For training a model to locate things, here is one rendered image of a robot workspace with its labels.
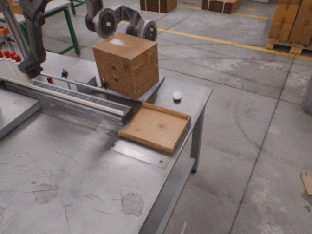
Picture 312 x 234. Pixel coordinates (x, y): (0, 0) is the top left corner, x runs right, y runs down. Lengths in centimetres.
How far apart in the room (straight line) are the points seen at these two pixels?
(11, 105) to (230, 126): 191
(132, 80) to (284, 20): 294
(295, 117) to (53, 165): 237
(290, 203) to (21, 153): 185
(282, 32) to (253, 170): 234
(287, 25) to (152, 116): 297
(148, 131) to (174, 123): 15
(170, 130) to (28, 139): 75
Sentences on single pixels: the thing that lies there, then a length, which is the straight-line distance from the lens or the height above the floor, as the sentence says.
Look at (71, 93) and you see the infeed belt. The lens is 158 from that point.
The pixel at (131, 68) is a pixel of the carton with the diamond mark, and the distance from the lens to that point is 134.
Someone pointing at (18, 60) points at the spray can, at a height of 106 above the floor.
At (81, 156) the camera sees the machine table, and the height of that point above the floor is 83.
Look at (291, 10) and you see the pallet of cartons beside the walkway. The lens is 394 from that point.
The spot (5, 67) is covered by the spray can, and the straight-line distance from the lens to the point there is 184.
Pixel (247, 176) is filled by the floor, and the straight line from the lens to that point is 220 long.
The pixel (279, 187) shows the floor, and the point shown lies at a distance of 223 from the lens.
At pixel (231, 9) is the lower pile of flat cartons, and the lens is 534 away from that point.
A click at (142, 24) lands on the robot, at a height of 99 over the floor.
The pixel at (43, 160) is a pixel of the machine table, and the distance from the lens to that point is 130.
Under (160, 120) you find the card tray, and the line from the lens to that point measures 134.
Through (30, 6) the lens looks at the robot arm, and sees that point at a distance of 120.
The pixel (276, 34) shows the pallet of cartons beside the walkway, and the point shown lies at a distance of 406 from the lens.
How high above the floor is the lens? 174
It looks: 42 degrees down
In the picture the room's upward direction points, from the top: 3 degrees counter-clockwise
